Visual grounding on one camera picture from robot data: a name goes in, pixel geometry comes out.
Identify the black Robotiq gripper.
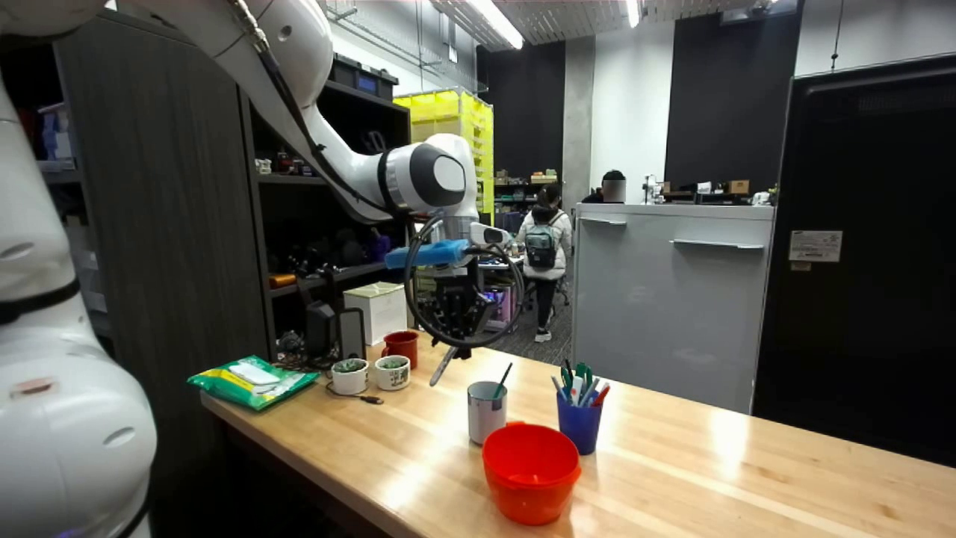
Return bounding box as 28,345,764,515
416,254,513,366

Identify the green wipes packet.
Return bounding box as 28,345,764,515
186,352,324,414

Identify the person in black clothes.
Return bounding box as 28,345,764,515
579,167,631,208

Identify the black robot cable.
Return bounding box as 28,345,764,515
400,212,527,350

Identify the grey cup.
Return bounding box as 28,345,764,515
464,378,512,450

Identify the black cabinet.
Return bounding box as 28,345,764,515
754,55,956,468

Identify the white cardboard box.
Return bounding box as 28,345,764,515
342,282,410,350

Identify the white partition counter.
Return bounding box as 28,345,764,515
570,202,778,414

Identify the green marker in blue cup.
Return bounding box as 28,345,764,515
557,357,596,403

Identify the green pen in grey cup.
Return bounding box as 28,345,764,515
490,360,518,414

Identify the red cup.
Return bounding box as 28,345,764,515
382,329,421,373

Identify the white plant pot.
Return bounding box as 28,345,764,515
330,357,372,399
372,352,412,391

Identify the dark wooden shelf unit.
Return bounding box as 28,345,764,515
38,9,416,538

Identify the yellow storage rack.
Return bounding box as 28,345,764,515
395,88,498,227

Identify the blue pen cup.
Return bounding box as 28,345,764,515
554,390,608,459

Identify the red plastic bowl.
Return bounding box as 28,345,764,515
482,423,582,529

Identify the black speaker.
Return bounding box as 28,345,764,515
301,297,342,367

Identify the person with backpack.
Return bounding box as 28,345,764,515
513,185,578,345

